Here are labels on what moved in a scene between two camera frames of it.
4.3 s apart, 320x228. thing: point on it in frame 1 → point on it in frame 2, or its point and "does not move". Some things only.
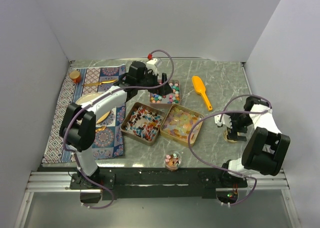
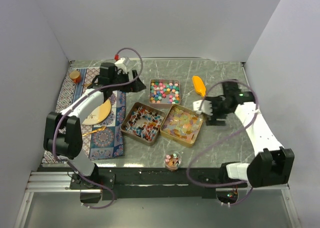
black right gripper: (233, 134) → (213, 122)
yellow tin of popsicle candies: (178, 123) does not move
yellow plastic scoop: (200, 88) does not move
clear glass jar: (173, 160) does not move
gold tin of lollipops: (143, 123) does not move
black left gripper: (162, 90) → (138, 85)
